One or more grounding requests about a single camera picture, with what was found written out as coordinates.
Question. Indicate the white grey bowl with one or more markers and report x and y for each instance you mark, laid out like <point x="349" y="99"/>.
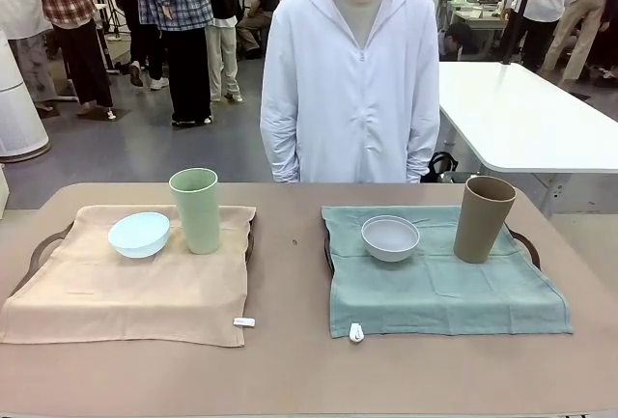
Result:
<point x="391" y="249"/>

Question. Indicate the pale green tall cup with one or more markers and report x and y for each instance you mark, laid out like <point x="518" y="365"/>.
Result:
<point x="198" y="225"/>

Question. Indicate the grey green cloth mat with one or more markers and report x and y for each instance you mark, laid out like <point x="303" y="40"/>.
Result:
<point x="434" y="292"/>

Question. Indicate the brown tall cup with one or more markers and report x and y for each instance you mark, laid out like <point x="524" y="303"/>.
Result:
<point x="480" y="230"/>

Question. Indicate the light blue bowl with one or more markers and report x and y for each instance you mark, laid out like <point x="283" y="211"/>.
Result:
<point x="135" y="242"/>

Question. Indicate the beige cloth mat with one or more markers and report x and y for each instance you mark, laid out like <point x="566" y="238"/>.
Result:
<point x="120" y="302"/>

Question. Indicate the person's left forearm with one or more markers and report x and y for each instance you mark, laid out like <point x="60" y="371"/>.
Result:
<point x="422" y="157"/>

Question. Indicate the person's right forearm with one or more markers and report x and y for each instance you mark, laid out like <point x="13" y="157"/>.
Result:
<point x="282" y="157"/>

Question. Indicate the dark brown serving tray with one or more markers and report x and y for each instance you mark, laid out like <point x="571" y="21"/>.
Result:
<point x="534" y="251"/>
<point x="249" y="244"/>

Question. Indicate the person in white hoodie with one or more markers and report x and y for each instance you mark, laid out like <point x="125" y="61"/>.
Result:
<point x="347" y="99"/>

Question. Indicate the black bag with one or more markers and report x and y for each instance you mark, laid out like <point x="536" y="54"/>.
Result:
<point x="441" y="167"/>

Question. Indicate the bystander in beige trousers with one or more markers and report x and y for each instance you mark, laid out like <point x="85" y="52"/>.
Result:
<point x="222" y="61"/>

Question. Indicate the crouching bystander with dark hair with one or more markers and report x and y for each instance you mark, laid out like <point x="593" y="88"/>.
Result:
<point x="458" y="36"/>

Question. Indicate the white side table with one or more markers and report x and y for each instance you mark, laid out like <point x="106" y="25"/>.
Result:
<point x="531" y="119"/>

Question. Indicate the black tripod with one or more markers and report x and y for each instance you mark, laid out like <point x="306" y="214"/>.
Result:
<point x="519" y="17"/>

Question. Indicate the white cylindrical air purifier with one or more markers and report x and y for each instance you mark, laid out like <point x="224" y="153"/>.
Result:
<point x="19" y="114"/>

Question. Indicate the bystander in khaki trousers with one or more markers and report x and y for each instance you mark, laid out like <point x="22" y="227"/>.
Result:
<point x="574" y="27"/>

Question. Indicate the bystander in white top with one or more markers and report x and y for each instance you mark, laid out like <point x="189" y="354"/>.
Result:
<point x="19" y="3"/>

